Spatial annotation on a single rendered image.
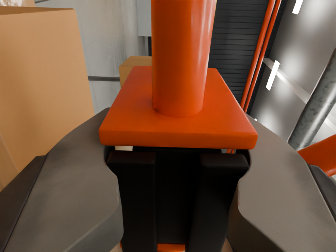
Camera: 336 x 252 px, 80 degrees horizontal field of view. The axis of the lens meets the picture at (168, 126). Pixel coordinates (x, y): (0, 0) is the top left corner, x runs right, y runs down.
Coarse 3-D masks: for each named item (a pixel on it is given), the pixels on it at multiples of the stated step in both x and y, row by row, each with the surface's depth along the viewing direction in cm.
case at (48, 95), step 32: (0, 32) 15; (32, 32) 18; (64, 32) 24; (0, 64) 15; (32, 64) 18; (64, 64) 24; (0, 96) 15; (32, 96) 18; (64, 96) 24; (0, 128) 15; (32, 128) 19; (64, 128) 24; (0, 160) 15
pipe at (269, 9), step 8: (272, 0) 638; (280, 0) 665; (272, 8) 653; (272, 16) 697; (264, 24) 681; (272, 24) 708; (264, 32) 695; (256, 48) 732; (264, 48) 758; (256, 56) 745; (256, 72) 816; (248, 80) 804; (248, 88) 825; (248, 96) 885; (240, 104) 876; (248, 104) 908; (232, 152) 1089
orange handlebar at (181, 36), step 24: (168, 0) 6; (192, 0) 6; (168, 24) 6; (192, 24) 6; (168, 48) 7; (192, 48) 7; (168, 72) 7; (192, 72) 7; (168, 96) 8; (192, 96) 8
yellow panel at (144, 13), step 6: (138, 0) 626; (144, 0) 625; (150, 0) 625; (216, 0) 618; (138, 6) 635; (144, 6) 635; (150, 6) 635; (138, 12) 645; (144, 12) 645; (150, 12) 645; (138, 18) 656; (144, 18) 656; (150, 18) 655; (138, 24) 667; (144, 24) 666; (150, 24) 666; (138, 30) 678; (144, 30) 677; (150, 30) 677
